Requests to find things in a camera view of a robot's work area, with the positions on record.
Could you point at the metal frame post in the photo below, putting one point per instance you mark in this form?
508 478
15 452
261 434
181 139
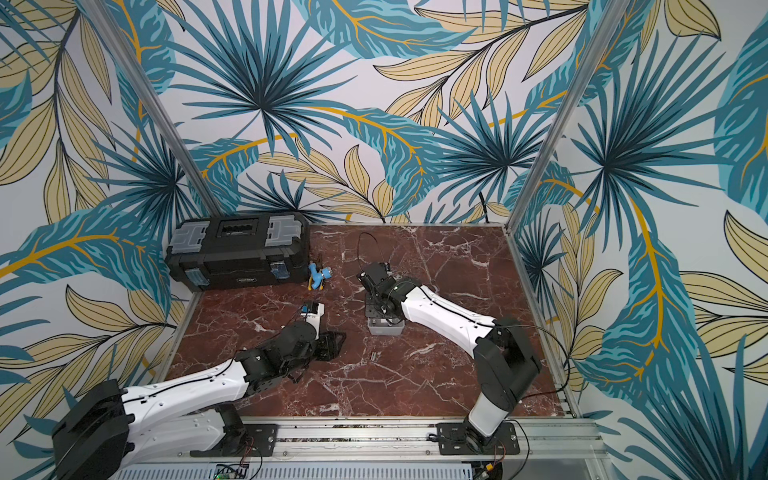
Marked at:
108 28
582 76

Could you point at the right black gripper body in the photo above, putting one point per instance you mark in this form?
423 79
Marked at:
372 282

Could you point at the right metal frame post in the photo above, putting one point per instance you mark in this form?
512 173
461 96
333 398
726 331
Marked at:
582 76

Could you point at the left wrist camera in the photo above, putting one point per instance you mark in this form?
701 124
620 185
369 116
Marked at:
312 313

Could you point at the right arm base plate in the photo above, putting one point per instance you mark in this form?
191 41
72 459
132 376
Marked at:
461 439

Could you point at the blue toy figure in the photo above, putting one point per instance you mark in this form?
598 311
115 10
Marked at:
318 275

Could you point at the aluminium rail front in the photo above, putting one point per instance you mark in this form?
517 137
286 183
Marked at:
374 448

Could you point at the grey plastic storage box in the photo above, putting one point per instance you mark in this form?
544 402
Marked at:
387 329

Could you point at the left metal frame post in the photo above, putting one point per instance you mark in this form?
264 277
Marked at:
108 28

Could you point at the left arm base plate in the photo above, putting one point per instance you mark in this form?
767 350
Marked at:
247 440

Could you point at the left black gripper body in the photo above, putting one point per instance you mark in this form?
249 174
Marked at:
326 348

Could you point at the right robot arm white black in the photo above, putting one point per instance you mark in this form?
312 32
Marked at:
505 360

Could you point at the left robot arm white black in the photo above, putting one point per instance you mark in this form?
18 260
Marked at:
112 427

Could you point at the black plastic toolbox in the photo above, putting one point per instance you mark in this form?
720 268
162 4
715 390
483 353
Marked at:
254 250

